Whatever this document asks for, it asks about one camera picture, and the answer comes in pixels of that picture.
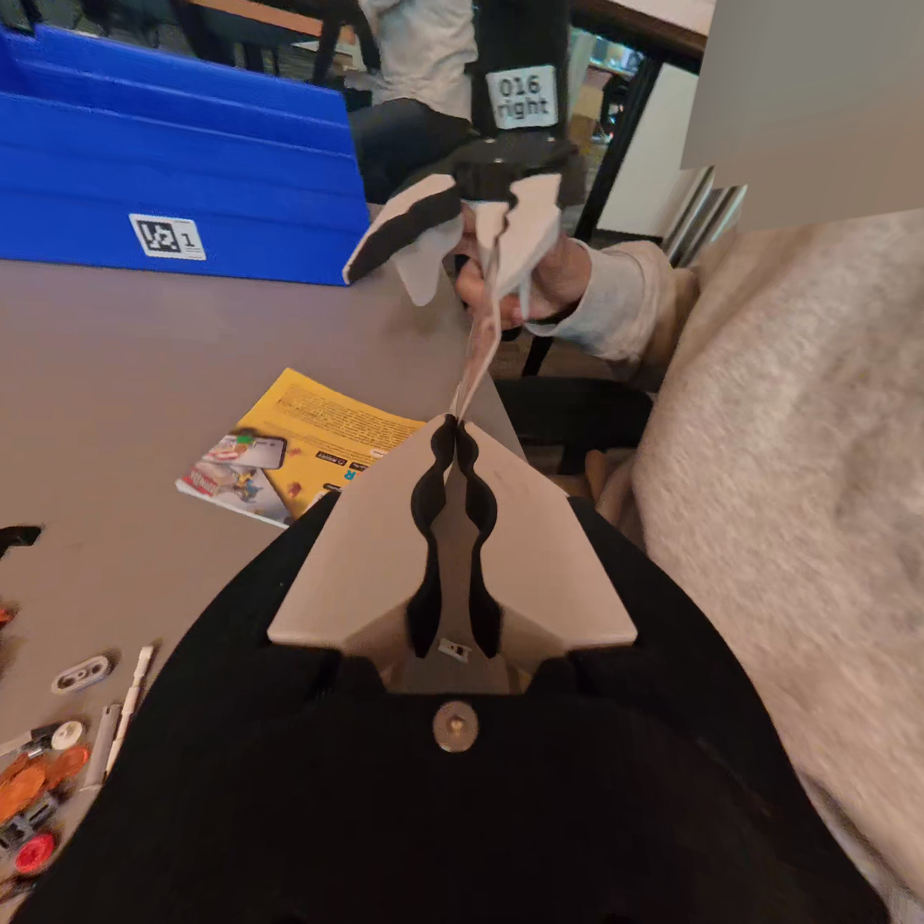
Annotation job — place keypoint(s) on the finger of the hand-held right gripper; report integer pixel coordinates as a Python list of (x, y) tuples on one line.
[(422, 260), (530, 224)]

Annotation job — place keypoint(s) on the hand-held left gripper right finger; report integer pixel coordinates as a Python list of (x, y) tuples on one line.
[(548, 570)]

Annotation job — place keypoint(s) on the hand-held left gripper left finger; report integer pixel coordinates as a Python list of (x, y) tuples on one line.
[(361, 563)]

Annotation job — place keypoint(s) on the person's right forearm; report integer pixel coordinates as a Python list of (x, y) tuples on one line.
[(635, 289)]

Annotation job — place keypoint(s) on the pile of lego pieces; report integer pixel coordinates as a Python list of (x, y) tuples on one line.
[(32, 787)]

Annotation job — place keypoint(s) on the person's right hand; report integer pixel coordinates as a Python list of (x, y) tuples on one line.
[(563, 274)]

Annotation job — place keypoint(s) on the clear plastic bag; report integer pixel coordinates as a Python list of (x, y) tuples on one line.
[(419, 50)]

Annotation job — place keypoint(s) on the black-edged side table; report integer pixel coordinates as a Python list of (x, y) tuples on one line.
[(650, 25)]

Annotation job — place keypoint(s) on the yellow printed booklet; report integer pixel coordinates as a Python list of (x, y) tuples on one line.
[(325, 419)]

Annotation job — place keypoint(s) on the black office chair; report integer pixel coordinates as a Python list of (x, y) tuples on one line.
[(577, 411)]

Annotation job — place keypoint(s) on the blue plastic bin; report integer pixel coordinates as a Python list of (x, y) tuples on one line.
[(180, 159)]

